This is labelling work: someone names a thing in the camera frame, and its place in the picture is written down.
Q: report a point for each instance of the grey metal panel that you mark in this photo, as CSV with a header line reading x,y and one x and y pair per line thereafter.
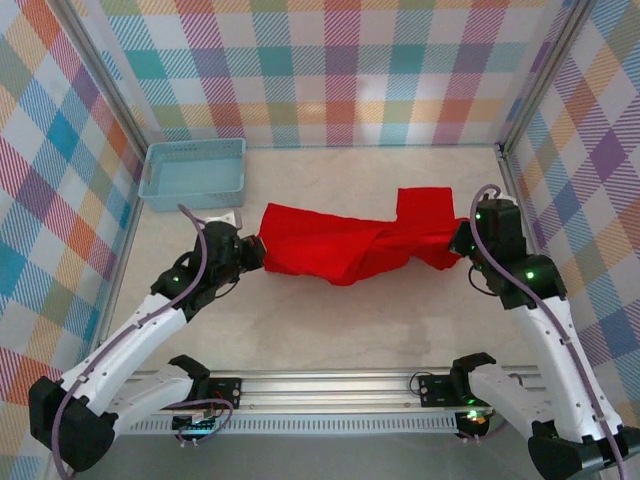
x,y
325,457

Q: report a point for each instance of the red t-shirt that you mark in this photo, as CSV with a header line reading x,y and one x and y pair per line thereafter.
x,y
310,245

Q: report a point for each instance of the light blue plastic basket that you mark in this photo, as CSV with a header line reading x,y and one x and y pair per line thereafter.
x,y
195,175

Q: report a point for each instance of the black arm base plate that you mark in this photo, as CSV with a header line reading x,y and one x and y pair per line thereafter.
x,y
435,392
225,392

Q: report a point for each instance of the control board with green light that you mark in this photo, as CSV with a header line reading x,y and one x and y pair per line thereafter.
x,y
197,422
475,419

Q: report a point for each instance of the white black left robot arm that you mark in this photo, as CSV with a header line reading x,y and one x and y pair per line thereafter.
x,y
130,340

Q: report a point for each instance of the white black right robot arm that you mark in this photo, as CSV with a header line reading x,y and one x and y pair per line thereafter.
x,y
550,350

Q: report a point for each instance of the aluminium mounting rail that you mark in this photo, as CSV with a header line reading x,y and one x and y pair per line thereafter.
x,y
325,387

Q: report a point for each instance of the aluminium frame post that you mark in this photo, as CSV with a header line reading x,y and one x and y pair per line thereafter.
x,y
542,75
112,87

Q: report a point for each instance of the aluminium frame floor rail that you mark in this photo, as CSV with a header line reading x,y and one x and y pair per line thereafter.
x,y
509,172
129,235

